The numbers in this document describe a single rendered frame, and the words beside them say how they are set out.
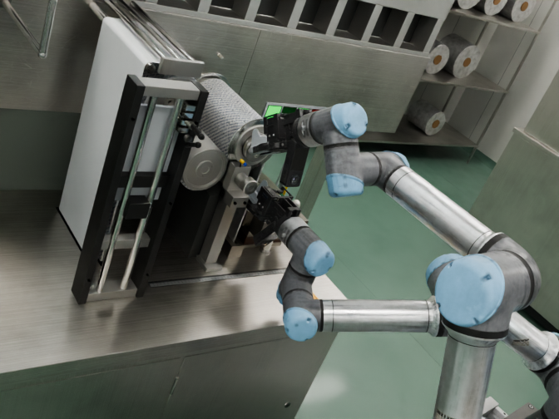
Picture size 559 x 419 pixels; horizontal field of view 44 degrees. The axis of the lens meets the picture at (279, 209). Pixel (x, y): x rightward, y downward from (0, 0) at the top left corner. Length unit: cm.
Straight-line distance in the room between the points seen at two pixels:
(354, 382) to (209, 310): 157
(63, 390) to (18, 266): 31
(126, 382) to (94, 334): 16
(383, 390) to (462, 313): 203
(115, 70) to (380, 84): 109
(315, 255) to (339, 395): 154
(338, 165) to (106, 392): 73
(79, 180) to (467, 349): 101
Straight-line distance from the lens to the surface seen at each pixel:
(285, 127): 158
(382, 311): 160
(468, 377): 129
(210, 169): 170
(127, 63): 154
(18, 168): 191
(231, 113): 174
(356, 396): 312
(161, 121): 143
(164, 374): 169
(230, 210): 175
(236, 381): 187
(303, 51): 212
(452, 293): 123
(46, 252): 174
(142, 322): 160
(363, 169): 145
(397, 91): 248
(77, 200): 178
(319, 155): 269
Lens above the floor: 193
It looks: 27 degrees down
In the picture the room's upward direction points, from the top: 22 degrees clockwise
